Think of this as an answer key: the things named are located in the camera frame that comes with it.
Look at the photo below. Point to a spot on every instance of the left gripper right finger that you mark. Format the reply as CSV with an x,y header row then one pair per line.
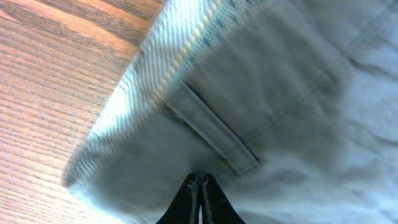
x,y
216,208

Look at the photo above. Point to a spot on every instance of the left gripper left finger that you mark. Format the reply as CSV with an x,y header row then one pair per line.
x,y
184,208

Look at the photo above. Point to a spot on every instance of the grey shorts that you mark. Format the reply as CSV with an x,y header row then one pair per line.
x,y
291,105

